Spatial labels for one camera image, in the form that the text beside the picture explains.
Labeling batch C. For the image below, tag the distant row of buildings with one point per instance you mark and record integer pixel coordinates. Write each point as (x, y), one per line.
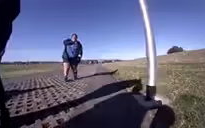
(90, 61)

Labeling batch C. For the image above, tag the grey paved path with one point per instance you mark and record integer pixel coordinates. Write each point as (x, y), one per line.
(100, 83)

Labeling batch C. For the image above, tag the person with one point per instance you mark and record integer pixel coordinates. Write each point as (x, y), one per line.
(72, 50)

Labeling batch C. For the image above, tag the shiny metal pole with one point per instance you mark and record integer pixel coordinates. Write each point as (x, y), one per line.
(151, 50)

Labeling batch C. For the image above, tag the dark tree clump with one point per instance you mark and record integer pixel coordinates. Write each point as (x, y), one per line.
(175, 50)

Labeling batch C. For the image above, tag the metal grid ground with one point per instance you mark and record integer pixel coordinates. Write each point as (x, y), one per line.
(33, 96)

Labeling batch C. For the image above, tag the dry grass field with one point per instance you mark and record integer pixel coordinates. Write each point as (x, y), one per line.
(186, 83)

